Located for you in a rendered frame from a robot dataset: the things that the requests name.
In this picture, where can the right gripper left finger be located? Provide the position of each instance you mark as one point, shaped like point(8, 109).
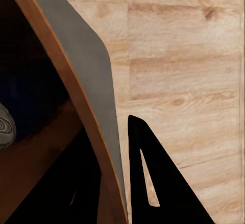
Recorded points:
point(69, 191)

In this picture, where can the can of soda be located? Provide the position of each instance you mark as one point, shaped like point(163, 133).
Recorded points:
point(28, 94)

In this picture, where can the trash can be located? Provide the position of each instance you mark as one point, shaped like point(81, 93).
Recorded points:
point(31, 29)

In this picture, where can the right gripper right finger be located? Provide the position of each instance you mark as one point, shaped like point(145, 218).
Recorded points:
point(178, 203)

